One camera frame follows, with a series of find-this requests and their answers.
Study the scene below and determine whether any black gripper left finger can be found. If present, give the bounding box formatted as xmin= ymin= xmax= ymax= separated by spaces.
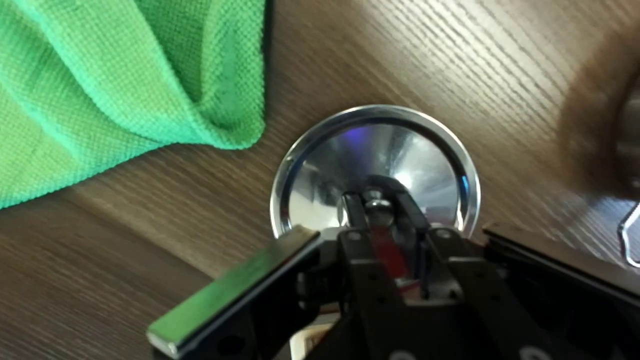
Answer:
xmin=145 ymin=187 xmax=409 ymax=360

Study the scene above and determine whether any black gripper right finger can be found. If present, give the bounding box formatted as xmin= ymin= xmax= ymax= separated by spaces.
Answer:
xmin=363 ymin=174 xmax=640 ymax=360

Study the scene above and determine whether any silver metal bowl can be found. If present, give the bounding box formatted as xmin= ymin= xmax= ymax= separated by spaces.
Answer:
xmin=268 ymin=101 xmax=484 ymax=243

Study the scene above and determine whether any green cloth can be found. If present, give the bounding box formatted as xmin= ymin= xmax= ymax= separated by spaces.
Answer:
xmin=0 ymin=0 xmax=270 ymax=212

